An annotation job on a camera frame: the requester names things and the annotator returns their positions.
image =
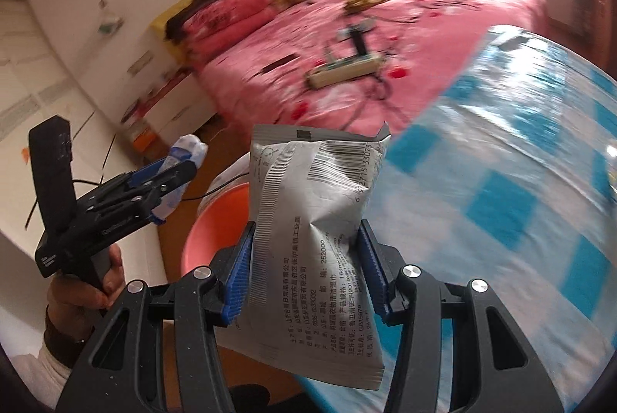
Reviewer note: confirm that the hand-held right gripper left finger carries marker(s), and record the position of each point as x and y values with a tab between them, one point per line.
241	278

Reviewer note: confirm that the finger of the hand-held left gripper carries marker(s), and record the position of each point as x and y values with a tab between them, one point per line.
156	208
178	174

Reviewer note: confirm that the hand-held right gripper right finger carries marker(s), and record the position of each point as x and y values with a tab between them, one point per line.
373	268

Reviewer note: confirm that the white blue plastic packet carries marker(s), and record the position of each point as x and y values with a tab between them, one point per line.
190	148

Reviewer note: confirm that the pink plastic bucket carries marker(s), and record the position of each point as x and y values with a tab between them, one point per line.
212	230

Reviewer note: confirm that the grey foil pouch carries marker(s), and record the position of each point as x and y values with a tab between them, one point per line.
308	225

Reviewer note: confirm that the person's left hand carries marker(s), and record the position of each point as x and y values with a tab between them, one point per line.
72	297

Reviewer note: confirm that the white nightstand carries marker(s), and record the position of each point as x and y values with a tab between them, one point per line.
183	114

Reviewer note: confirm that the blue white checked tablecloth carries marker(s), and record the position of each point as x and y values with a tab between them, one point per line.
506	181

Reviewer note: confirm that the pink pillow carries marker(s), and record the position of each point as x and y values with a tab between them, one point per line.
226	15

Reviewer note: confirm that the bed with pink sheet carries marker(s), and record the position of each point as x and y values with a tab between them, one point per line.
299	37

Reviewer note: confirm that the white power strip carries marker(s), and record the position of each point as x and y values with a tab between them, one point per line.
337	68

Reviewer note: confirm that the black charger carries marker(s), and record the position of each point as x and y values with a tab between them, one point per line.
356	39

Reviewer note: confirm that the green white wall fixture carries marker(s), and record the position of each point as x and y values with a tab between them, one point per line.
108	20

